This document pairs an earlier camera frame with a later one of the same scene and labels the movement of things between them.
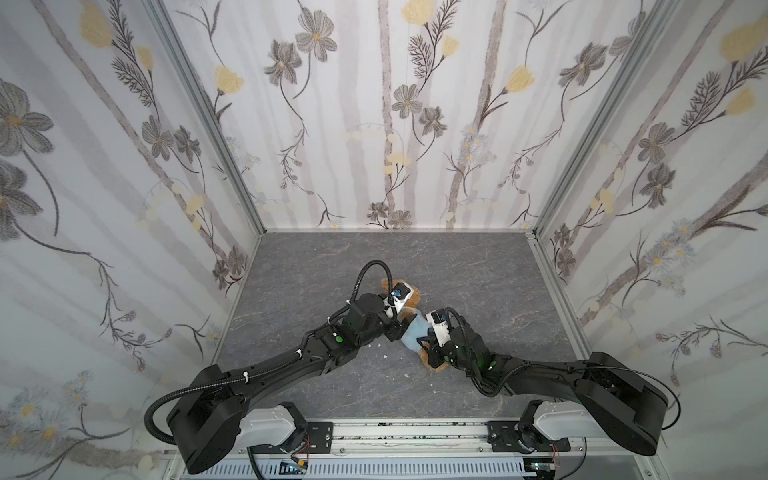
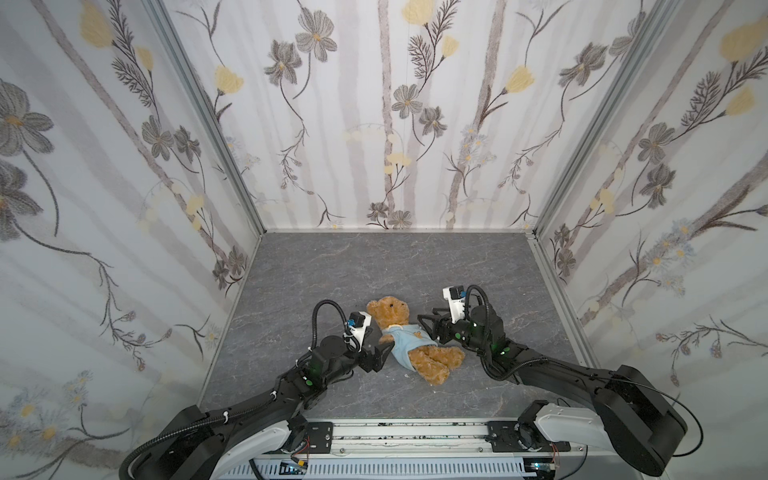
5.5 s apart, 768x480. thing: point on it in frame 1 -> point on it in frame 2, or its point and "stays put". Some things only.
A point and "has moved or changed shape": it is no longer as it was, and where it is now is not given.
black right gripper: x=434 y=344 -> x=447 y=327
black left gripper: x=389 y=317 -> x=369 y=353
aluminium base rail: x=435 y=436 stays put
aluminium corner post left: x=206 y=106 stays put
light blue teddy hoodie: x=418 y=328 has moved or changed shape
